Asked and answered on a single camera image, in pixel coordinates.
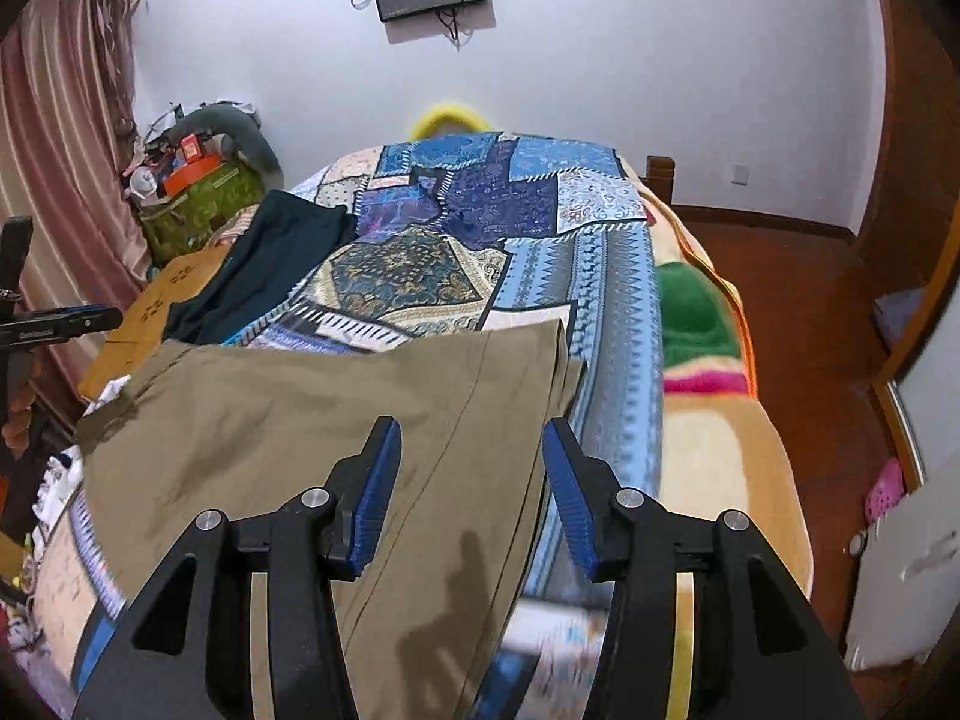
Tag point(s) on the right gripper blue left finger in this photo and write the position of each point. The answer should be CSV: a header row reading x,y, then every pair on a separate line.
x,y
182,649

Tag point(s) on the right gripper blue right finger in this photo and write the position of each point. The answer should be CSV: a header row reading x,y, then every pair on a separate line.
x,y
759,650

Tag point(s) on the khaki olive pants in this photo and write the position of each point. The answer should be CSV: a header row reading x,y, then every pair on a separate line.
x,y
243,430

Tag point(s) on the bamboo lap table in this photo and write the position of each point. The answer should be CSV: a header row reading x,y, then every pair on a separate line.
x,y
141,331

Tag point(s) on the green storage basket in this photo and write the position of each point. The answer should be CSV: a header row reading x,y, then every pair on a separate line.
x,y
184,224

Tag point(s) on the orange fleece blanket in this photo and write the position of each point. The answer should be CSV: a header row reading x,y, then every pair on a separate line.
x,y
719,448

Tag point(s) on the striped red curtain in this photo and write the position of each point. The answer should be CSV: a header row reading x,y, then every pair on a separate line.
x,y
67,135

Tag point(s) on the pink slipper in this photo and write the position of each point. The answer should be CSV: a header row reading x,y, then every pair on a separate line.
x,y
888,489

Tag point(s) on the orange box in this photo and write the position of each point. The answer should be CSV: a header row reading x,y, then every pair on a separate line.
x,y
197,163

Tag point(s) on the dark navy folded garment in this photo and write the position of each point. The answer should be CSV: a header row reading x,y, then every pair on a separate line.
x,y
288,237

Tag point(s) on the wooden wardrobe with white door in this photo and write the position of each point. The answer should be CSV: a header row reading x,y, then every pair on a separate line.
x,y
885,388

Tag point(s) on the yellow curved headboard tube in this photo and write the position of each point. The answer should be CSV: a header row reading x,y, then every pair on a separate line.
x,y
447,118

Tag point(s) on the blue patchwork bedspread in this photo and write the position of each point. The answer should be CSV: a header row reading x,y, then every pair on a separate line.
x,y
463,233

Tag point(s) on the white wall socket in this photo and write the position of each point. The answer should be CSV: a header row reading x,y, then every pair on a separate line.
x,y
739,174

